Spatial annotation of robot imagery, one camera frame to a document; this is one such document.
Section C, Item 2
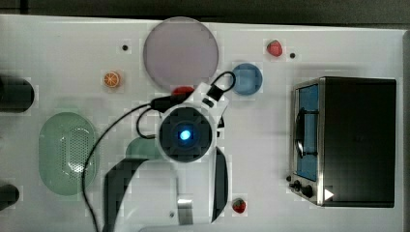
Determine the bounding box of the blue bowl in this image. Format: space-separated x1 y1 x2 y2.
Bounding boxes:
232 63 263 96

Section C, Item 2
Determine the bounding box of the red strawberry toy near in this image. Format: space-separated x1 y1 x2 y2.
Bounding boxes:
232 198 247 214

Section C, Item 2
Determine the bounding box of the black toaster oven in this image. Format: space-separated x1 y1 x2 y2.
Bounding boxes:
286 76 396 208

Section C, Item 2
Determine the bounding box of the teal green cup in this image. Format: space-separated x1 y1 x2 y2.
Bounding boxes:
126 137 161 160

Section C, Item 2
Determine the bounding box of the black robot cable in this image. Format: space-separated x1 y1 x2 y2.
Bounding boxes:
81 71 237 232

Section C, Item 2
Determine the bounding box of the green oval strainer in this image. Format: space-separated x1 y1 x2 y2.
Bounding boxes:
39 112 100 196

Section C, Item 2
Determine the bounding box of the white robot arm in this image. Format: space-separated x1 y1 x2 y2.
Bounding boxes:
102 83 228 232

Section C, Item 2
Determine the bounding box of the black cylinder cup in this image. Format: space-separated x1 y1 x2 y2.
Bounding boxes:
0 185 19 211

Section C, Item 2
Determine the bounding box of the orange slice toy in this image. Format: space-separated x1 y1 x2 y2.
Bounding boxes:
102 71 121 88

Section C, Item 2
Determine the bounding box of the red strawberry toy far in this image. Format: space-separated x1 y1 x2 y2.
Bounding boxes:
267 40 283 57

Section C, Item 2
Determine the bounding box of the grey round plate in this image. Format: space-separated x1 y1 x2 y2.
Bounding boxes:
142 16 219 91

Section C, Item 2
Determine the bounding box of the red strawberry toy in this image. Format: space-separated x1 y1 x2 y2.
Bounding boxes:
232 198 247 214
267 40 283 57

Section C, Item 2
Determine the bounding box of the red ketchup bottle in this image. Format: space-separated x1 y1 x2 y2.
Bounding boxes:
172 86 194 96

